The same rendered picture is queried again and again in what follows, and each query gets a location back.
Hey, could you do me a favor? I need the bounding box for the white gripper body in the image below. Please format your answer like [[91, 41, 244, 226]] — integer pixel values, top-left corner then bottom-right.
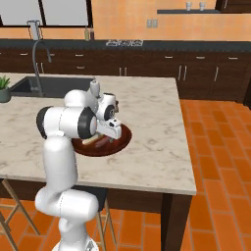
[[96, 125, 122, 142]]

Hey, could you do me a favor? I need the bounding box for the brown sausage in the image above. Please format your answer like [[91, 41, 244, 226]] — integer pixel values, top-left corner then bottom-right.
[[93, 138, 114, 149]]

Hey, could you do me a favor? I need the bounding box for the dark red round bowl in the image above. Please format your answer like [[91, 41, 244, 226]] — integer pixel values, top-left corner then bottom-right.
[[72, 123, 133, 158]]

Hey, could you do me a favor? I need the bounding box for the tan bun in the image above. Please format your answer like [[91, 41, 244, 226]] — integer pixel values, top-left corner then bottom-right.
[[81, 134, 101, 146]]

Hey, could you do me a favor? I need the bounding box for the white and grey shaker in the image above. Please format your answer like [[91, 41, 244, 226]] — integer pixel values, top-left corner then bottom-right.
[[89, 77, 101, 98]]

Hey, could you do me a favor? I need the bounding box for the dark grey sink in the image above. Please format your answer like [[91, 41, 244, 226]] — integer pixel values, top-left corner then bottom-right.
[[9, 75, 96, 99]]

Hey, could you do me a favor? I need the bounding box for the dark wood cupboard run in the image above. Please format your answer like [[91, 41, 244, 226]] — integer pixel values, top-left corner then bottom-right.
[[0, 38, 251, 103]]

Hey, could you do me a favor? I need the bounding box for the wooden stool with dark seat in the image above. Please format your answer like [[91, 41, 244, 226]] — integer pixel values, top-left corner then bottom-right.
[[72, 186, 118, 251], [0, 178, 41, 251]]

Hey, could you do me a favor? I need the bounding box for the silver hob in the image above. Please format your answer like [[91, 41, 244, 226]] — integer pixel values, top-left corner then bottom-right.
[[105, 38, 144, 47]]

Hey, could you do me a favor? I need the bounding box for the grey curved tap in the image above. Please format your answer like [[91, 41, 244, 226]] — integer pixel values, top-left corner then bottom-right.
[[31, 39, 53, 98]]

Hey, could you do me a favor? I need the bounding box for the dark wood kitchen island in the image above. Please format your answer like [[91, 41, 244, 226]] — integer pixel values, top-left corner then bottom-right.
[[0, 177, 194, 251]]

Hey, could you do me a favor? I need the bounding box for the green plant in grey pot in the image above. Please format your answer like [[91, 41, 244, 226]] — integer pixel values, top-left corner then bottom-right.
[[0, 75, 13, 104]]

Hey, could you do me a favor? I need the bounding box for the grey paper towel holder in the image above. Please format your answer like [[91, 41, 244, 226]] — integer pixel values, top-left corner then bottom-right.
[[26, 19, 43, 41]]

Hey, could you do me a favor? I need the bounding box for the grey wall socket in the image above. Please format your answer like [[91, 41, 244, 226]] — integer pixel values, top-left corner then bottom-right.
[[146, 19, 159, 29]]

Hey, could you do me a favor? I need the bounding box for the window with dark frame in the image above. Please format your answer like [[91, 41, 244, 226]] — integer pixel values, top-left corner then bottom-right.
[[0, 0, 94, 28]]

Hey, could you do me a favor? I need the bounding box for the dark wall shelf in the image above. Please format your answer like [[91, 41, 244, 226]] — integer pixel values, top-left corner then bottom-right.
[[156, 9, 222, 15]]

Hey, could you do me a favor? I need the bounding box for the dark wood wall cupboard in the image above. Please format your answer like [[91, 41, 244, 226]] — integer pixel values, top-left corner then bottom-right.
[[215, 0, 251, 15]]

